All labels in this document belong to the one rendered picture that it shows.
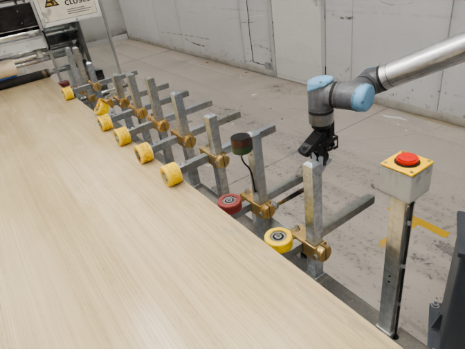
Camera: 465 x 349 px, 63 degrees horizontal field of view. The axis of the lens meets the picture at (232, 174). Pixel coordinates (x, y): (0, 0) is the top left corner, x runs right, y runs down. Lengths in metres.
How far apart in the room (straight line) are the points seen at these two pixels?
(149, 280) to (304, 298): 0.41
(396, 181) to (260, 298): 0.41
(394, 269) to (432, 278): 1.36
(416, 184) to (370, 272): 1.51
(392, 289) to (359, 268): 1.29
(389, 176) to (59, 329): 0.83
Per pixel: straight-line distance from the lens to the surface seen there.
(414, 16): 3.92
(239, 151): 1.14
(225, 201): 1.27
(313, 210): 1.07
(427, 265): 2.38
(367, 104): 1.33
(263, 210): 1.28
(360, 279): 2.24
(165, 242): 1.17
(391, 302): 1.05
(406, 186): 0.80
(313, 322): 0.91
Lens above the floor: 1.63
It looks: 31 degrees down
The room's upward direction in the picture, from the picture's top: 9 degrees counter-clockwise
